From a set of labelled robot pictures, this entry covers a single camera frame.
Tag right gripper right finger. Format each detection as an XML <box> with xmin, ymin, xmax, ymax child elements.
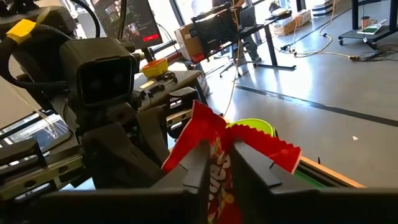
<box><xmin>231</xmin><ymin>141</ymin><xmax>315</xmax><ymax>224</ymax></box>

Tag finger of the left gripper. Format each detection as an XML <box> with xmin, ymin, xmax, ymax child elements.
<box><xmin>136</xmin><ymin>105</ymin><xmax>170</xmax><ymax>166</ymax></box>
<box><xmin>82</xmin><ymin>123</ymin><xmax>165</xmax><ymax>189</ymax></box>

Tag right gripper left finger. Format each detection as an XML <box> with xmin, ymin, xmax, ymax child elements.
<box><xmin>150</xmin><ymin>141</ymin><xmax>211</xmax><ymax>200</ymax></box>

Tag red Skittles candy pack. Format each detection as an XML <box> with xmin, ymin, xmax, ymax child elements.
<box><xmin>160</xmin><ymin>99</ymin><xmax>302</xmax><ymax>224</ymax></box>

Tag black desk clamp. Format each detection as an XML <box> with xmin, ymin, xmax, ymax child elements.
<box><xmin>144</xmin><ymin>71</ymin><xmax>178</xmax><ymax>94</ymax></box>

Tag lime green plastic bucket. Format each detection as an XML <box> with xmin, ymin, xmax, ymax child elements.
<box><xmin>225</xmin><ymin>118</ymin><xmax>278</xmax><ymax>138</ymax></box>

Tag orange yellow tape measure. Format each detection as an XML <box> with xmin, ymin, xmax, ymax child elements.
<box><xmin>142</xmin><ymin>58</ymin><xmax>169</xmax><ymax>78</ymax></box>

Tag brown cardboard box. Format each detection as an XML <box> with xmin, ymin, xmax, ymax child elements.
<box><xmin>174</xmin><ymin>23</ymin><xmax>206</xmax><ymax>63</ymax></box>

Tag office chair base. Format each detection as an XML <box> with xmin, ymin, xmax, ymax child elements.
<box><xmin>219</xmin><ymin>58</ymin><xmax>259</xmax><ymax>78</ymax></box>

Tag black computer monitor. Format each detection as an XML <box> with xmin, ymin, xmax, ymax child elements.
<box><xmin>91</xmin><ymin>0</ymin><xmax>164</xmax><ymax>50</ymax></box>

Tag black perforated crate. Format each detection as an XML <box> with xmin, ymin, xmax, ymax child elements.
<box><xmin>191</xmin><ymin>7</ymin><xmax>241</xmax><ymax>60</ymax></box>

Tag black office desk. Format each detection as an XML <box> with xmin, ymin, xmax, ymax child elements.
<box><xmin>149</xmin><ymin>12</ymin><xmax>298</xmax><ymax>71</ymax></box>

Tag yellow tape tag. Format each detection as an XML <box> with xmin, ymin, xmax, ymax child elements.
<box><xmin>6</xmin><ymin>19</ymin><xmax>37</xmax><ymax>44</ymax></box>

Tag grey laptop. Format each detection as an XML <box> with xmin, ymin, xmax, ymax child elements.
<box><xmin>239</xmin><ymin>5</ymin><xmax>266</xmax><ymax>29</ymax></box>

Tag brown storage box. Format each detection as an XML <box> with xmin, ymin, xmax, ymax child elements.
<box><xmin>294</xmin><ymin>9</ymin><xmax>313</xmax><ymax>27</ymax></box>
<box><xmin>273</xmin><ymin>15</ymin><xmax>299</xmax><ymax>37</ymax></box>

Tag black white striped box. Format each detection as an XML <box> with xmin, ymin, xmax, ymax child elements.
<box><xmin>310</xmin><ymin>0</ymin><xmax>336</xmax><ymax>18</ymax></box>

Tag black wheeled cart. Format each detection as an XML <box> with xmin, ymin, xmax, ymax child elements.
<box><xmin>338</xmin><ymin>0</ymin><xmax>398</xmax><ymax>50</ymax></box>

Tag green white tablet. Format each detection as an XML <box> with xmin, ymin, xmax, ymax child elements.
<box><xmin>356</xmin><ymin>19</ymin><xmax>388</xmax><ymax>35</ymax></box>

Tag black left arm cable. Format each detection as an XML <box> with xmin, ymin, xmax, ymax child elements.
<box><xmin>0</xmin><ymin>26</ymin><xmax>74</xmax><ymax>93</ymax></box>

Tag pale floor cable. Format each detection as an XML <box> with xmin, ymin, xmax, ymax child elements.
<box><xmin>279</xmin><ymin>30</ymin><xmax>354</xmax><ymax>60</ymax></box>

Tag tangled black floor cables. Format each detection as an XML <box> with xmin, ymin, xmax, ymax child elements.
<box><xmin>351</xmin><ymin>43</ymin><xmax>398</xmax><ymax>63</ymax></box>

